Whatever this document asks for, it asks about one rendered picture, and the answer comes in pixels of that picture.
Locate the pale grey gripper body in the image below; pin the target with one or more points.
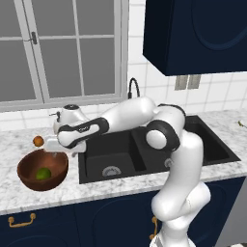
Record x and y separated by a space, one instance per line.
53 144

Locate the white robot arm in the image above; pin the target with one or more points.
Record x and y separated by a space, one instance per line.
180 167

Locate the green lime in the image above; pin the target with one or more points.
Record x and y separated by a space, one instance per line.
43 174

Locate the brown wooden bowl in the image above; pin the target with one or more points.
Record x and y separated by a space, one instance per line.
29 177

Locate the black double sink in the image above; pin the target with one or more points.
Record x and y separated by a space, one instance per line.
119 154

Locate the dark blue cupboard door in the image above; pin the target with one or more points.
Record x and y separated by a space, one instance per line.
222 209
115 222

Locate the small orange fruit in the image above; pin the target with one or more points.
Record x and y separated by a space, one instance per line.
38 141

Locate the dark blue drawer front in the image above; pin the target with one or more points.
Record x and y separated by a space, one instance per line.
41 230

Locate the black curved tap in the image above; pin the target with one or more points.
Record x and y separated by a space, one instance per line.
131 86

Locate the grey framed window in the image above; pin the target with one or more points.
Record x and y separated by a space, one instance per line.
61 48

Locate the small yellow green item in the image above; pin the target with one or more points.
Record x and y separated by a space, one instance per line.
242 123

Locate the grey wall socket plate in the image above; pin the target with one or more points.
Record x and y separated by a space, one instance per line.
181 82
194 81

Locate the dark blue wall cupboard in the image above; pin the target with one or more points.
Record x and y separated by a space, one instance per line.
193 35

